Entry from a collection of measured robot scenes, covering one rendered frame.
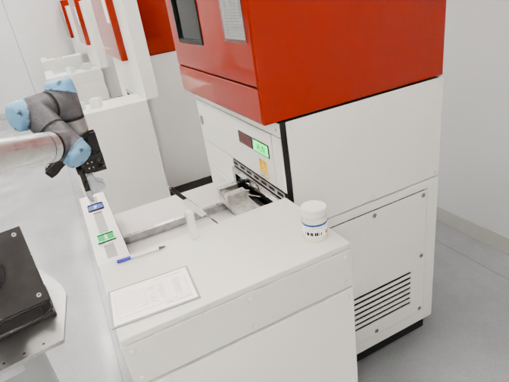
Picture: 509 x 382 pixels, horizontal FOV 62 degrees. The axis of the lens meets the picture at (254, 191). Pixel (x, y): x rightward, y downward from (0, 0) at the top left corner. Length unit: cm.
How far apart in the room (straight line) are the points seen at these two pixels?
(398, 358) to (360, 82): 129
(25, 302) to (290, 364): 77
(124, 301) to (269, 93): 70
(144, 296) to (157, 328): 12
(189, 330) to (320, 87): 82
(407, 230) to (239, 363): 98
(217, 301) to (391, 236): 96
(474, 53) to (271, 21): 160
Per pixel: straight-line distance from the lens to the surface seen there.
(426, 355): 222
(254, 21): 126
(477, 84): 269
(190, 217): 125
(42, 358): 159
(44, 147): 108
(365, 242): 173
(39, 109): 121
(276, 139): 137
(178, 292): 109
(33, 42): 925
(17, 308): 142
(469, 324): 240
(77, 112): 128
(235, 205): 161
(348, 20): 143
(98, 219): 159
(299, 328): 123
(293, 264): 111
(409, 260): 197
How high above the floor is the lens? 161
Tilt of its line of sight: 26 degrees down
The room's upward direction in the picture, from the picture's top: 9 degrees counter-clockwise
